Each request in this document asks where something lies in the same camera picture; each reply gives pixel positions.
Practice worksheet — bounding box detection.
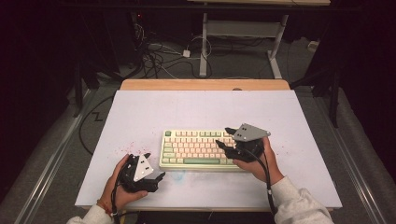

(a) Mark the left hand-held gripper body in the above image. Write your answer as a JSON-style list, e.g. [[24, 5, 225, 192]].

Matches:
[[118, 153, 159, 193]]

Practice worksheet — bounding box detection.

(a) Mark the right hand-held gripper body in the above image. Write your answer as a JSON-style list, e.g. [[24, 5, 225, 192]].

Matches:
[[223, 123, 271, 163]]

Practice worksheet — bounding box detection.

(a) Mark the green and cream keyboard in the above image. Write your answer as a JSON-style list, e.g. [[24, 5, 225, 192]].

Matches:
[[159, 128, 250, 173]]

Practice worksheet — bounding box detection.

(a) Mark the person's left hand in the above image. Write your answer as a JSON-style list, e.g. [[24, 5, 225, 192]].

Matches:
[[99, 153, 149, 215]]

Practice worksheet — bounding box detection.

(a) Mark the person's right hand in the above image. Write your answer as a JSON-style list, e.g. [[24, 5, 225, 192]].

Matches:
[[232, 136, 285, 187]]

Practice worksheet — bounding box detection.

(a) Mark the white table cover board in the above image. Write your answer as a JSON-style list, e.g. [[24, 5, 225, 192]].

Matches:
[[74, 89, 344, 210]]

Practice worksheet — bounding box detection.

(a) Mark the wooden table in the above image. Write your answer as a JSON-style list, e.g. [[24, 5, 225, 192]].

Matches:
[[81, 78, 334, 213]]

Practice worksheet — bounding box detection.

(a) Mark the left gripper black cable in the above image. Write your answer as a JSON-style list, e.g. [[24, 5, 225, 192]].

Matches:
[[109, 161, 132, 224]]

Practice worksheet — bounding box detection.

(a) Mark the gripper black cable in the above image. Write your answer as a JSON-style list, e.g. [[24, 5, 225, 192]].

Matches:
[[237, 147, 278, 217], [109, 161, 132, 224]]

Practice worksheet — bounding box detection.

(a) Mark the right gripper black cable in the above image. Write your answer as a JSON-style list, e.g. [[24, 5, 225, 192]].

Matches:
[[237, 147, 278, 217]]

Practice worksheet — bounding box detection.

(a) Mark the red wrist bracelet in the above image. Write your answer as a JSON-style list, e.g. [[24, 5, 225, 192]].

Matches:
[[96, 199, 114, 217]]

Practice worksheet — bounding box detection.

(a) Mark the black floor cable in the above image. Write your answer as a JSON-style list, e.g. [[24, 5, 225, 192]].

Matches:
[[78, 94, 115, 157]]

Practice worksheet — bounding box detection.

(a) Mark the aluminium floor rail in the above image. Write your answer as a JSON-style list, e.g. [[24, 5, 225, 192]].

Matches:
[[312, 92, 389, 224], [13, 88, 97, 224]]

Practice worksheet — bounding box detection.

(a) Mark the tangle of floor cables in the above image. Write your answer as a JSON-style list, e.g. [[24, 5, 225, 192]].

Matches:
[[134, 21, 213, 79]]

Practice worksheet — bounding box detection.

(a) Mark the white metal frame desk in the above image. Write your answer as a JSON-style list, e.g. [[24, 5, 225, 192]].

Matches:
[[186, 0, 332, 79]]

